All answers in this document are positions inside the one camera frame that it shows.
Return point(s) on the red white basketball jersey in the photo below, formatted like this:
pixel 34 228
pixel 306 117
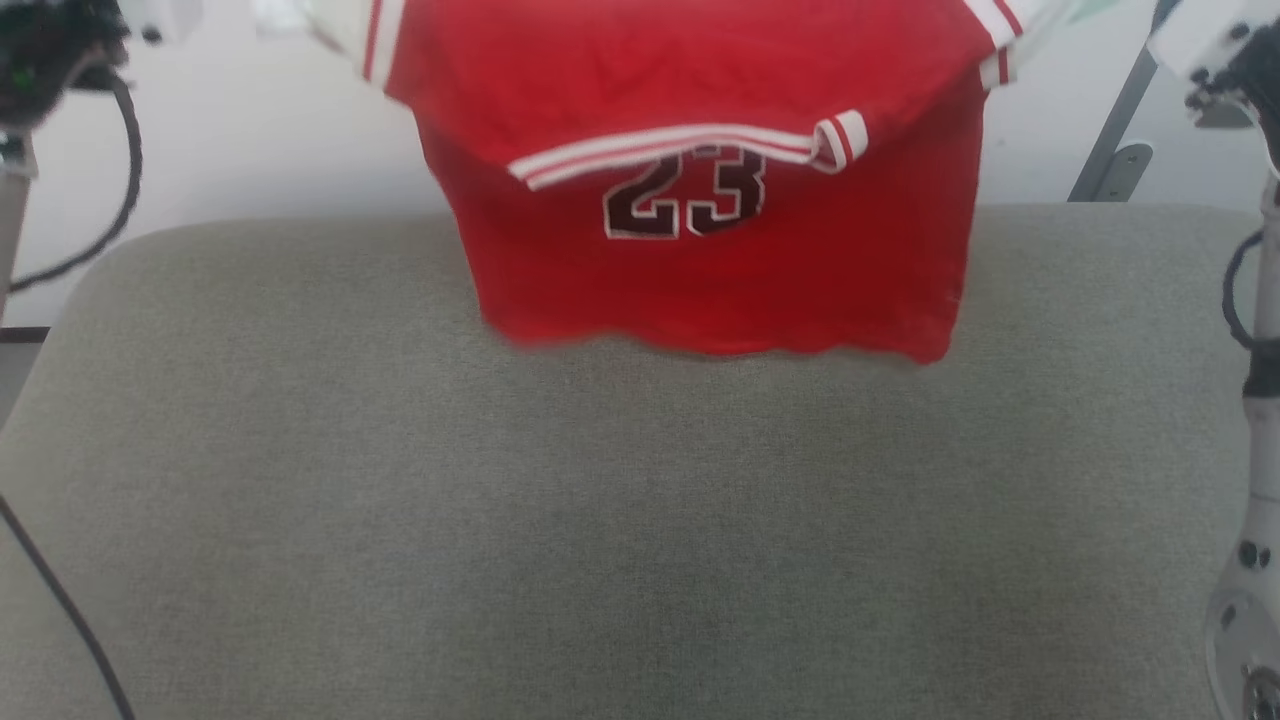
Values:
pixel 700 270

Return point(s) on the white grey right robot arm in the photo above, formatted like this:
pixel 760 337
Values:
pixel 1268 450

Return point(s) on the grey-green fabric sofa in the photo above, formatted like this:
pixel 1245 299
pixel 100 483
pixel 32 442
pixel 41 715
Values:
pixel 640 520

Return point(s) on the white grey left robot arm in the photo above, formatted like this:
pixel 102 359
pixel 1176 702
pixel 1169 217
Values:
pixel 12 220

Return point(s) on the grey metal bar bracket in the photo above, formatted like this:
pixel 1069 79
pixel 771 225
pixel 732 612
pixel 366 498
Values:
pixel 1128 172

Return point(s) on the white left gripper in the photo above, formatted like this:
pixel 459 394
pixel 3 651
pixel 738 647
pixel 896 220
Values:
pixel 50 50

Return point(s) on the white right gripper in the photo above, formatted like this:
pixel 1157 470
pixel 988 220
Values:
pixel 1225 35

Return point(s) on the grey metal slanted bar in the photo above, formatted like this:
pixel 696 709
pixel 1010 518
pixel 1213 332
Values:
pixel 1125 100

